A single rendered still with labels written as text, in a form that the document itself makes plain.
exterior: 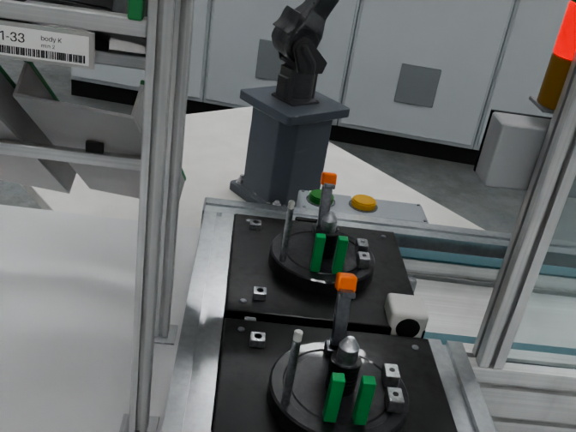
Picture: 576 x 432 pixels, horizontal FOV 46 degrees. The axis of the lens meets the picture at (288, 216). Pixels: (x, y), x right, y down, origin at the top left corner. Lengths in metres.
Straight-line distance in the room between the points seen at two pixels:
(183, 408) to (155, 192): 0.21
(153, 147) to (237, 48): 3.35
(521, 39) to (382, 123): 0.86
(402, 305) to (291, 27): 0.54
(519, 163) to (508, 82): 3.27
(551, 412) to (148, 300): 0.50
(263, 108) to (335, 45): 2.69
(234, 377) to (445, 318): 0.36
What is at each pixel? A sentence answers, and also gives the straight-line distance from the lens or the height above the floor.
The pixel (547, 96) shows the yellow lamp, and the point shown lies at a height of 1.27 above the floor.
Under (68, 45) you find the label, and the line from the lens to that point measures 0.59.
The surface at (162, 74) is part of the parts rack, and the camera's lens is 0.58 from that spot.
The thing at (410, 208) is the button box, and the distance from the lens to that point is 1.14.
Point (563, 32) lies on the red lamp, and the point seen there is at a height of 1.33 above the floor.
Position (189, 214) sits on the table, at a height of 0.86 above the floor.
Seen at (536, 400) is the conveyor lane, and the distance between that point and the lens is 0.88.
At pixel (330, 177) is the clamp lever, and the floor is 1.07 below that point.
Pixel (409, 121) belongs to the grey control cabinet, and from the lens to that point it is 4.00.
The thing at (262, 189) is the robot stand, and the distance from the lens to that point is 1.25.
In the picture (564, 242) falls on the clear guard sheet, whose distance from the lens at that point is 0.78.
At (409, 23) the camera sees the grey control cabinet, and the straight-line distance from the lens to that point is 3.85.
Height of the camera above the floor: 1.44
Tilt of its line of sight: 28 degrees down
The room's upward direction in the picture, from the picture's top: 9 degrees clockwise
